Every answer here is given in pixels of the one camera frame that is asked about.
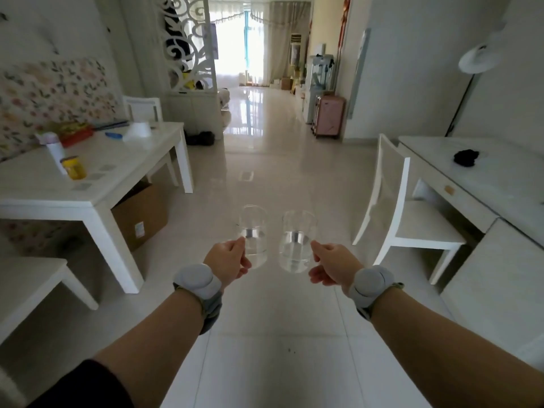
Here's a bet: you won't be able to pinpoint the glass fish tank on stand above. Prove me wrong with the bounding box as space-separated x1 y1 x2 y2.
302 54 337 125

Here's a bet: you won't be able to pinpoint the white bottle with pink lid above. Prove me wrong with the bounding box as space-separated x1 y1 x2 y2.
36 132 69 176

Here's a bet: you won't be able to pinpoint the standing air conditioner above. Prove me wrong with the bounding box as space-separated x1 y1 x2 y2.
288 33 303 79

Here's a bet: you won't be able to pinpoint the floral cushion backrest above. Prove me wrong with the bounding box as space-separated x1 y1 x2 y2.
0 58 126 163

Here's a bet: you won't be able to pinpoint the white carved screen partition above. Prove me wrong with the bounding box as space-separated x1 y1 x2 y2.
158 0 225 141

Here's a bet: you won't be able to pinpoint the person's left hand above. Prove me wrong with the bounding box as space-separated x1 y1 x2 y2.
203 236 252 292

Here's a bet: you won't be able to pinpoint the white bench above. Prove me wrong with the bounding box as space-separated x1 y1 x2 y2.
0 257 99 347

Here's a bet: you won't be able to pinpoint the black cloth item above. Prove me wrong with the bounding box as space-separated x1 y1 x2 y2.
453 148 481 168

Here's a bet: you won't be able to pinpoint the white low cabinet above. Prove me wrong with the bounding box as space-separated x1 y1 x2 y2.
440 219 544 372

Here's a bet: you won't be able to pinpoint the white desk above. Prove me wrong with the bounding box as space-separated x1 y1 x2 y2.
398 135 544 248

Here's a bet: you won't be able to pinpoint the grey sofa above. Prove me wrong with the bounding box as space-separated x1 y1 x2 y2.
217 88 233 129

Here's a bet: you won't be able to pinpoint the person's right forearm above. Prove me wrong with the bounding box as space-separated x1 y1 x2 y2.
370 286 544 408

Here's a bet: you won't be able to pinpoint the glass mug of water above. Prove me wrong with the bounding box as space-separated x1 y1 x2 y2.
278 210 318 275
236 204 269 269

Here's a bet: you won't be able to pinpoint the pink suitcase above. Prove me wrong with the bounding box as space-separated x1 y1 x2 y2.
311 95 346 139

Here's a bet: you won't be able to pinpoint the person's right hand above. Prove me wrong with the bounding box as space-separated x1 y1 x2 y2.
308 240 365 296

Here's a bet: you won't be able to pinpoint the white wrist tracker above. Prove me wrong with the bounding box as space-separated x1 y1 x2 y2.
172 263 224 336
347 265 405 321

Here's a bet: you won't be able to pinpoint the red box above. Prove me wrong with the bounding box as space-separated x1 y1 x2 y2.
55 122 95 148

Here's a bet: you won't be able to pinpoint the yellow jar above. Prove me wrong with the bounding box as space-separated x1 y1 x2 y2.
61 156 87 181

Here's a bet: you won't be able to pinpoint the sheer white curtains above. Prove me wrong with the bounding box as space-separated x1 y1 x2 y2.
208 0 313 88

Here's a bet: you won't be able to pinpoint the white bowl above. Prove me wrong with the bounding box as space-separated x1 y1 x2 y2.
122 121 153 143

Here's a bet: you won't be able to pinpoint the white floor lamp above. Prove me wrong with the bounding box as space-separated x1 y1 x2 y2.
445 22 507 138

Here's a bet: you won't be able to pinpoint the brown cardboard box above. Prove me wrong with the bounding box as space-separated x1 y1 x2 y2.
111 180 169 253

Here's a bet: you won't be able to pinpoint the white wooden chair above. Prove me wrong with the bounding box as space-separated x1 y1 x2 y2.
123 96 180 188
351 133 468 286

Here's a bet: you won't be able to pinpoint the white dining table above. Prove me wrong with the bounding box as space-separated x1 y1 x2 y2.
0 121 195 295

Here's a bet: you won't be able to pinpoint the person's left forearm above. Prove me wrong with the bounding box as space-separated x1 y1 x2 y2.
93 288 205 408

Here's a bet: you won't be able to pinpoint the black sleeve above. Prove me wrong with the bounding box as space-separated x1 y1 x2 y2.
27 359 135 408

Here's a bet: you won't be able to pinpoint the grey wall panel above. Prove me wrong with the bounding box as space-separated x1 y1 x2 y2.
346 28 372 121

